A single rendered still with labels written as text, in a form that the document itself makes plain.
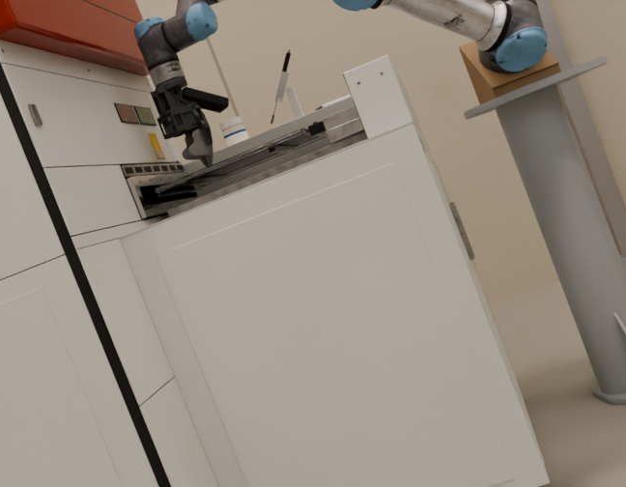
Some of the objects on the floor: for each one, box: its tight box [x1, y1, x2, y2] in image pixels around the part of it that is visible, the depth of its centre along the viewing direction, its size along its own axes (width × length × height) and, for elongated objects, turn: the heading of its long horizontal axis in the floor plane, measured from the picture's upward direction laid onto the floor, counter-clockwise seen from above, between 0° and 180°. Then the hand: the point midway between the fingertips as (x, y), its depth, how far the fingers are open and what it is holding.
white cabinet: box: [120, 124, 550, 487], centre depth 216 cm, size 64×96×82 cm, turn 73°
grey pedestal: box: [464, 55, 626, 405], centre depth 222 cm, size 51×44×82 cm
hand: (211, 162), depth 203 cm, fingers closed
